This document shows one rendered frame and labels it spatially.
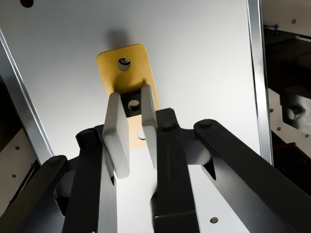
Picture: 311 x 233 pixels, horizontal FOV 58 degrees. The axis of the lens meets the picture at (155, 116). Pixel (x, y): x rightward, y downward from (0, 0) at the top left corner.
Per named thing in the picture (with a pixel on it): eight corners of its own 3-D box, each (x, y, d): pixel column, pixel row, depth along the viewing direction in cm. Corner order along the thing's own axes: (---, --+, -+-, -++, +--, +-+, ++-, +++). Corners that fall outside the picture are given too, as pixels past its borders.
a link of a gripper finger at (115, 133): (130, 177, 16) (117, 180, 16) (129, 126, 22) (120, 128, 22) (115, 131, 14) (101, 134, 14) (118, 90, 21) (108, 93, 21)
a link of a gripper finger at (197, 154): (159, 150, 13) (222, 135, 13) (154, 110, 18) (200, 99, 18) (166, 175, 14) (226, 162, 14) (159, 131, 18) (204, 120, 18)
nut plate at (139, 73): (168, 140, 24) (170, 147, 23) (125, 150, 24) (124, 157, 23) (144, 41, 21) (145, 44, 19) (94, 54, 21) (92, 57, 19)
